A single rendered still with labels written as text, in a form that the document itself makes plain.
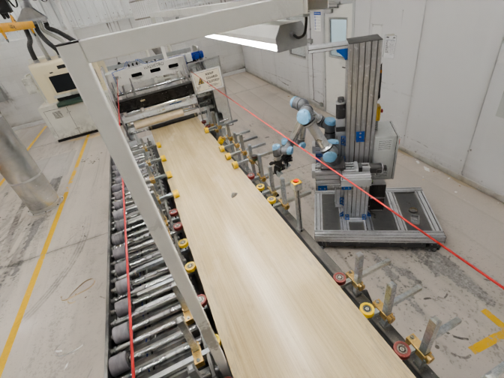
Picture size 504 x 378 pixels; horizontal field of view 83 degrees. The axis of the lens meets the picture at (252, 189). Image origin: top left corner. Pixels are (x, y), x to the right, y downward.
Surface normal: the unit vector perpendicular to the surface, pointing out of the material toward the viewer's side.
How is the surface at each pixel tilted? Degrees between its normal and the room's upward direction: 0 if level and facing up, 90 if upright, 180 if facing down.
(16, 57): 90
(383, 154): 90
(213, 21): 90
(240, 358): 0
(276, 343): 0
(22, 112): 90
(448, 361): 0
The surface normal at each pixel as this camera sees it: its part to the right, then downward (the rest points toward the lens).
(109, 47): 0.39, 0.48
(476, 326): -0.16, -0.81
